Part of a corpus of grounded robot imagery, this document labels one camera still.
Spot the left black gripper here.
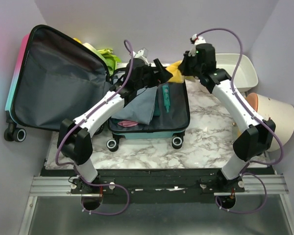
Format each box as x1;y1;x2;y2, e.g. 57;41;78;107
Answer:
135;59;173;91

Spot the yellow towel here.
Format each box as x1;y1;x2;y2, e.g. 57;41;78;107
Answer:
166;60;196;83

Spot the grey cloth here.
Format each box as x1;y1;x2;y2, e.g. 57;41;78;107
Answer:
111;87;157;125

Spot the purple cloth item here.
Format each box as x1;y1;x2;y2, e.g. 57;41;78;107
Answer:
117;120;139;128

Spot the pink and teal kids suitcase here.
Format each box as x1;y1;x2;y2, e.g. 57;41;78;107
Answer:
4;24;190;151

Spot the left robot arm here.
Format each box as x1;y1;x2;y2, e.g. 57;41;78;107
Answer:
56;58;172;193

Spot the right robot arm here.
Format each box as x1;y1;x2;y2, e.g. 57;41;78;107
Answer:
179;43;276;192

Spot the teal spray bottle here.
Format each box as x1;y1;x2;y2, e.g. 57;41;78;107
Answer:
162;84;171;113

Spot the white rectangular plastic basin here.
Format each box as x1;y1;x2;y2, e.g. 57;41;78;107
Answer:
216;53;258;93

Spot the green leafy lettuce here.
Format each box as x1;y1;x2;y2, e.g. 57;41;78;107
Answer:
98;48;122;74

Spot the napa cabbage with yellow top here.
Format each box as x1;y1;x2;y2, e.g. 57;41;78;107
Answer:
73;38;98;53

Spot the white cylinder appliance orange lid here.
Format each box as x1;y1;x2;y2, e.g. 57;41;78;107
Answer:
245;93;294;146

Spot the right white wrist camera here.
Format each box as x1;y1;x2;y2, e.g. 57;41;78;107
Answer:
189;34;206;56

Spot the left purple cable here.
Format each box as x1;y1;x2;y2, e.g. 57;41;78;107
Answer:
55;40;131;216

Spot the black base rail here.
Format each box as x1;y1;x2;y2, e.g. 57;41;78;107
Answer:
30;168;286;205

